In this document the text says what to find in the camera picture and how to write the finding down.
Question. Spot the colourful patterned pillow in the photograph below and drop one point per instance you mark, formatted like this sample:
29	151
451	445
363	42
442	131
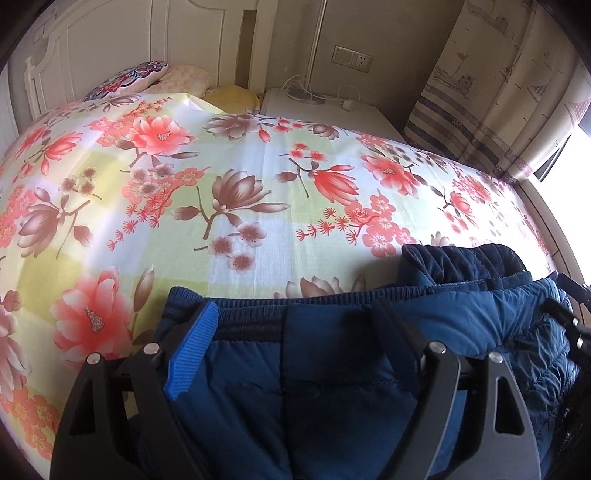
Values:
129	81

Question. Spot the wall power socket plate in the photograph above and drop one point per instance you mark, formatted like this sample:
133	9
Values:
352	59

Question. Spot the silver pole desk lamp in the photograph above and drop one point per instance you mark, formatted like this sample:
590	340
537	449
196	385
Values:
314	50

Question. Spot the floral bed quilt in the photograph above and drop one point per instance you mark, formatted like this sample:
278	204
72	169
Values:
106	205

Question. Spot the yellow pillow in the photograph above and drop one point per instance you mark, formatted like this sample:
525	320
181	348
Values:
233	99

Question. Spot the white wardrobe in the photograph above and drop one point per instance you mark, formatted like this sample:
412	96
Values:
8	128

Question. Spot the white wooden headboard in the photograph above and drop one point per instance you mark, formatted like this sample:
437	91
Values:
92	40

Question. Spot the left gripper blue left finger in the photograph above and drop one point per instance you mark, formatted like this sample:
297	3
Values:
189	348

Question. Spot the patterned window curtain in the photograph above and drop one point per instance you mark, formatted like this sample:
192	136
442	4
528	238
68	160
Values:
507	91

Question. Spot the blue quilted puffer jacket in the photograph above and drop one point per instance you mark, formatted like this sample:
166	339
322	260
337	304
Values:
302	389

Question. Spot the white charger with cable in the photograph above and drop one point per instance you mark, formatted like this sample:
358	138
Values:
346	104

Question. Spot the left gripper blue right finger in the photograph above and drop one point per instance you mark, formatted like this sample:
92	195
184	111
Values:
403	344

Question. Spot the white bedside table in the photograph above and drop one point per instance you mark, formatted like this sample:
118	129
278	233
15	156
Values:
362	118

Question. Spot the beige dotted pillow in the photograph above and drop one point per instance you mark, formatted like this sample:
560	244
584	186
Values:
183	79

